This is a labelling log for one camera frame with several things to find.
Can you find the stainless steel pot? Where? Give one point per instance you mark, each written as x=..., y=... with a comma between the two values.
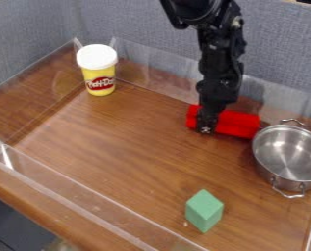
x=281, y=152

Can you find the yellow Play-Doh can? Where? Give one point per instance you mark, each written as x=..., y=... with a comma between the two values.
x=96, y=60

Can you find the red rectangular block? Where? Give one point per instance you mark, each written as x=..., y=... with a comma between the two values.
x=232, y=123

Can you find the clear acrylic table barrier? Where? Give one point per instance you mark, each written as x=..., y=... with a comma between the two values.
x=100, y=168

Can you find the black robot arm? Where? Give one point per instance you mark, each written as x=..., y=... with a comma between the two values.
x=217, y=20

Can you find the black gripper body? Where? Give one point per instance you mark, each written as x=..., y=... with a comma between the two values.
x=218, y=90

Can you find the green foam cube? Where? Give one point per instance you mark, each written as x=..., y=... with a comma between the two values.
x=202, y=210

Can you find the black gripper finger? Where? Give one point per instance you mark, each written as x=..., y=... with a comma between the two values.
x=206, y=120

